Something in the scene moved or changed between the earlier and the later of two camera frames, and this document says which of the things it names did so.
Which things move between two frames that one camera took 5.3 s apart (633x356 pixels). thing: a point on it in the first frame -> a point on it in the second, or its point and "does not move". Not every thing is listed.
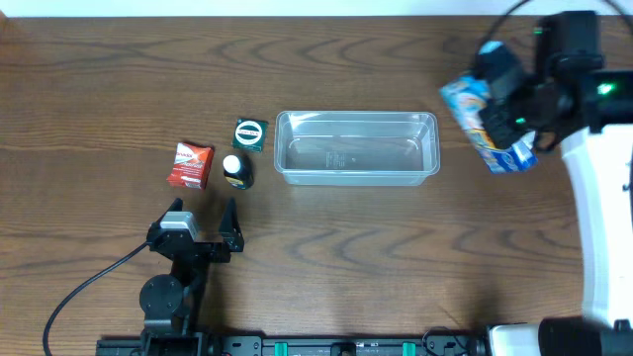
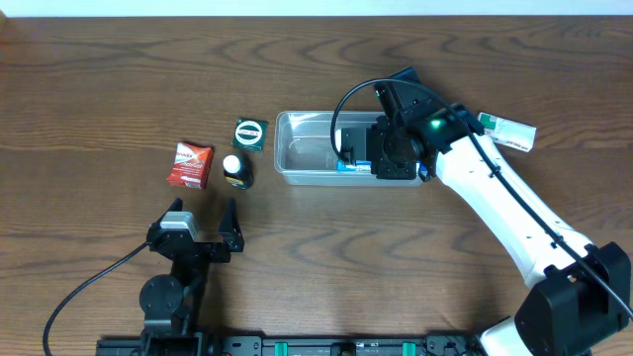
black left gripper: (207, 248) does not move
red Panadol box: (192, 166) does not move
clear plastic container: (356, 147) does not move
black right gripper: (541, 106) -> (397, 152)
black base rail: (293, 345) does not move
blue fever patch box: (469, 94) -> (366, 167)
